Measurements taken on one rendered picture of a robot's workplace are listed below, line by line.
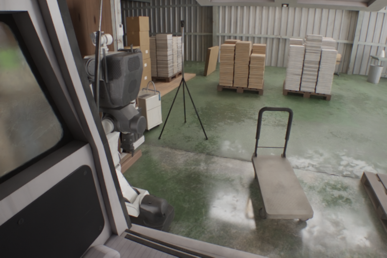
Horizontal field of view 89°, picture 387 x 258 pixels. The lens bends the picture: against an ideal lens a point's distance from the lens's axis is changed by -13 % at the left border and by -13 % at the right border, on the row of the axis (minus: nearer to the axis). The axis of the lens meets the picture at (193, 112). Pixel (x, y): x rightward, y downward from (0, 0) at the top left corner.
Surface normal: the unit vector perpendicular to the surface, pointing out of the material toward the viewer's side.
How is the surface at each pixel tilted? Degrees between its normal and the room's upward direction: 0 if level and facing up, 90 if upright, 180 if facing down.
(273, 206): 0
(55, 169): 90
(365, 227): 0
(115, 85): 90
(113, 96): 90
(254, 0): 74
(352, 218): 0
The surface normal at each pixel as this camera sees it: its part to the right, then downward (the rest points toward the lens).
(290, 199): 0.00, -0.93
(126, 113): 0.67, -0.58
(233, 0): -0.32, 0.07
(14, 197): 0.94, 0.13
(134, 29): -0.30, 0.34
